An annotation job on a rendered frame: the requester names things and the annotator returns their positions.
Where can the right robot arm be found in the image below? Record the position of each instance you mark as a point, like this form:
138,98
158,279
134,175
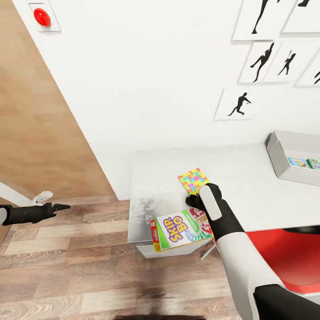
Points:
257,292

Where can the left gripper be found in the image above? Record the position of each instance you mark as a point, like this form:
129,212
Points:
35,214

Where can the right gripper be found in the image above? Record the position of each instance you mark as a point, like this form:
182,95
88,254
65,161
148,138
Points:
192,201

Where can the electric switch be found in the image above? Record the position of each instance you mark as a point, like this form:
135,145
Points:
42,15

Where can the swivel chair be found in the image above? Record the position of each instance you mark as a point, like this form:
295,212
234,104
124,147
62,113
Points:
294,257

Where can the desk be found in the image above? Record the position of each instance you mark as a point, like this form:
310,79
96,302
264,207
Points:
247,180

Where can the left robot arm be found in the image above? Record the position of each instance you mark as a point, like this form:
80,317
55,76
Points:
34,213

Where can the jigsaw puzzle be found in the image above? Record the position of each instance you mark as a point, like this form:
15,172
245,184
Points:
193,180

